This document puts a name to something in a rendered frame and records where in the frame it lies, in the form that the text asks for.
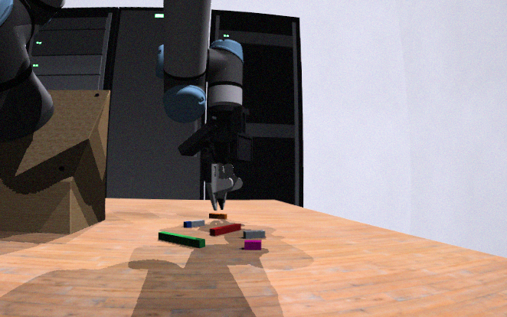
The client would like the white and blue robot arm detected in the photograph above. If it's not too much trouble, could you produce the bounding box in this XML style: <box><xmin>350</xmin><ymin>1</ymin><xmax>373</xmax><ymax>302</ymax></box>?
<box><xmin>0</xmin><ymin>0</ymin><xmax>244</xmax><ymax>156</ymax></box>

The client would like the green rod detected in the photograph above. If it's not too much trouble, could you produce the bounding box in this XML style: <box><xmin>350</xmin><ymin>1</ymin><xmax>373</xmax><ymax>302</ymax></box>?
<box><xmin>159</xmin><ymin>231</ymin><xmax>205</xmax><ymax>248</ymax></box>

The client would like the orange rod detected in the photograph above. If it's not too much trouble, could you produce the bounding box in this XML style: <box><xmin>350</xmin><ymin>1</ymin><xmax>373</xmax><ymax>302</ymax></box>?
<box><xmin>209</xmin><ymin>213</ymin><xmax>227</xmax><ymax>219</ymax></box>

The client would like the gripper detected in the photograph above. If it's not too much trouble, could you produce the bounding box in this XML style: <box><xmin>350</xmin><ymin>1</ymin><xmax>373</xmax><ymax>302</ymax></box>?
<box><xmin>202</xmin><ymin>105</ymin><xmax>253</xmax><ymax>211</ymax></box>

